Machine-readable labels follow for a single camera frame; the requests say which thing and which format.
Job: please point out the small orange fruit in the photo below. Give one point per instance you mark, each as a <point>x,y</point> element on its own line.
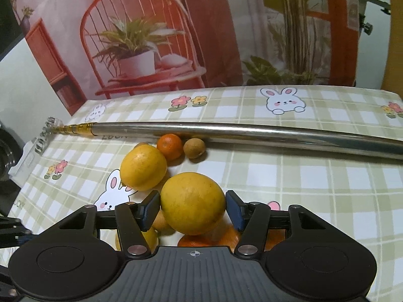
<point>161,222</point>

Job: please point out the clear plastic clip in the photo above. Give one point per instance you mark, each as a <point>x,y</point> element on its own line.
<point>44,138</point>

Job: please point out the printed room scene backdrop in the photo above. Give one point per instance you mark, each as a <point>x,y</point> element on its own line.
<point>220,37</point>

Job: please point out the white plastic rack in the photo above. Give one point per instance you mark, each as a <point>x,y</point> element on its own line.
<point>22,166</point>

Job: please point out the steel pot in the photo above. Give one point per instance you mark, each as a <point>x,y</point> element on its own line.
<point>8,154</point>

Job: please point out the small orange tangerine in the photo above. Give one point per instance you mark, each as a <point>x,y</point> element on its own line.
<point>170,146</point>
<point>141,145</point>

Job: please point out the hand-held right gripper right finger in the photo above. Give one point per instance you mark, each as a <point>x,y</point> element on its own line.
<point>234,210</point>

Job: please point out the checked rabbit print tablecloth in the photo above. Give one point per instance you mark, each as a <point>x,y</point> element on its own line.
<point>314,195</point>

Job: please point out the large yellow lemon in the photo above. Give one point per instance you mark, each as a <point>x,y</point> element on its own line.
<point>192,203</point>
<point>143,166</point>

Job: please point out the large orange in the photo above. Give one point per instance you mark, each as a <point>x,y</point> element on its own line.
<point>204,241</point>
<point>276,239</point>

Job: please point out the round brown fruit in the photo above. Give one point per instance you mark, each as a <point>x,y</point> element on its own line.
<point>194,148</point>

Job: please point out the telescopic metal pole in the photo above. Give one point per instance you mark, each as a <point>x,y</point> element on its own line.
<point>252,135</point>

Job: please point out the wooden board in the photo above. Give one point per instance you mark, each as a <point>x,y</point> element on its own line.
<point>393,53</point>

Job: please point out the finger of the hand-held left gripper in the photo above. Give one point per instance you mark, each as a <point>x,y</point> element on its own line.
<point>12,224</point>

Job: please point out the dark glass window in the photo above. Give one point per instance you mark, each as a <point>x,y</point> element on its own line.
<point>8,12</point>

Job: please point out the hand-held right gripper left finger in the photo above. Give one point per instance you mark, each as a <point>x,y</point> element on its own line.
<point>149,211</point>

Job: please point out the small yellow fruit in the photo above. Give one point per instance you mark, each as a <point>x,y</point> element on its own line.
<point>151,239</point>

